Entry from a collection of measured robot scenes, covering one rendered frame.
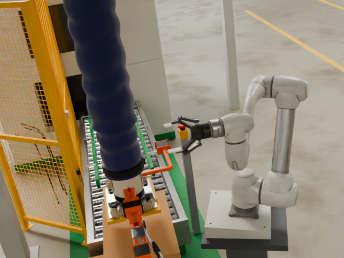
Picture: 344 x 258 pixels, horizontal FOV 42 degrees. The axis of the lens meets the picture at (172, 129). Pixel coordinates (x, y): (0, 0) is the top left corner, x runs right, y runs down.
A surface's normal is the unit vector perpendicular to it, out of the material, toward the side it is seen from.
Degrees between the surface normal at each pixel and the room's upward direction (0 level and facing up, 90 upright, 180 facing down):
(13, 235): 90
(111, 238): 0
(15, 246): 90
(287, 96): 76
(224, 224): 3
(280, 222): 0
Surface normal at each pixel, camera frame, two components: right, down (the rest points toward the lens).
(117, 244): -0.13, -0.89
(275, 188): -0.39, 0.07
